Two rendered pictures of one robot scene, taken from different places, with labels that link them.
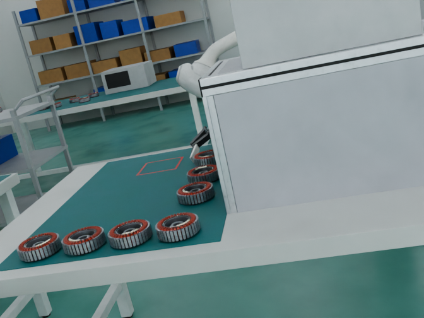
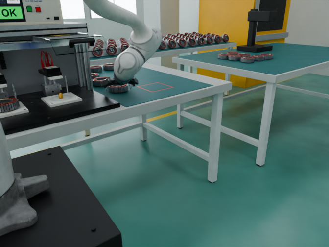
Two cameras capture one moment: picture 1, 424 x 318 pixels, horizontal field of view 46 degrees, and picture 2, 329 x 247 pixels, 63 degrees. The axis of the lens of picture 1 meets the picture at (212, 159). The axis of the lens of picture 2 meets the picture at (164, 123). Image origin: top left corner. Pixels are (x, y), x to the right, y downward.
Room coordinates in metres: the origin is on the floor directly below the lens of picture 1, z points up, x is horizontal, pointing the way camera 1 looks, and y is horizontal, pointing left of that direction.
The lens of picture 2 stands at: (2.94, -0.94, 1.17)
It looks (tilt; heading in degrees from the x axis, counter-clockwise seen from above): 23 degrees down; 131
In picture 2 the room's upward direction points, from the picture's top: 1 degrees counter-clockwise
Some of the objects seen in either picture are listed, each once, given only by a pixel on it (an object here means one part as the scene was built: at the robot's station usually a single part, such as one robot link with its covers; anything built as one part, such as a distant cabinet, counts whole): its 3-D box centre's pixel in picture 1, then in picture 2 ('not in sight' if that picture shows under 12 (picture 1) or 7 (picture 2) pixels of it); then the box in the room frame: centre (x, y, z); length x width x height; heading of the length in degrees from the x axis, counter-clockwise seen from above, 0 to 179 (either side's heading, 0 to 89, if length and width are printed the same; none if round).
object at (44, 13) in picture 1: (55, 7); not in sight; (8.53, 1.96, 1.93); 0.42 x 0.40 x 0.29; 82
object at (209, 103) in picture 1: (225, 142); not in sight; (1.38, -0.05, 0.91); 0.28 x 0.03 x 0.32; 170
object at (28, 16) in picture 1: (34, 16); not in sight; (8.59, 2.34, 1.88); 0.42 x 0.28 x 0.20; 168
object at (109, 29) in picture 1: (112, 29); not in sight; (8.36, 1.12, 1.41); 0.42 x 0.28 x 0.26; 171
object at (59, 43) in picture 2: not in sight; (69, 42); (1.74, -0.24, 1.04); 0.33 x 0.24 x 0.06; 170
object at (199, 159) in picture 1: (208, 158); (118, 87); (1.76, 0.01, 0.77); 0.11 x 0.11 x 0.04
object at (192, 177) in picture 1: (204, 174); (101, 81); (1.57, 0.04, 0.77); 0.11 x 0.11 x 0.04
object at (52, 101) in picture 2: not in sight; (61, 99); (1.73, -0.32, 0.78); 0.15 x 0.15 x 0.01; 80
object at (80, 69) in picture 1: (81, 69); not in sight; (8.50, 1.81, 0.89); 0.42 x 0.40 x 0.22; 82
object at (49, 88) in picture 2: not in sight; (51, 88); (1.59, -0.29, 0.80); 0.08 x 0.05 x 0.06; 80
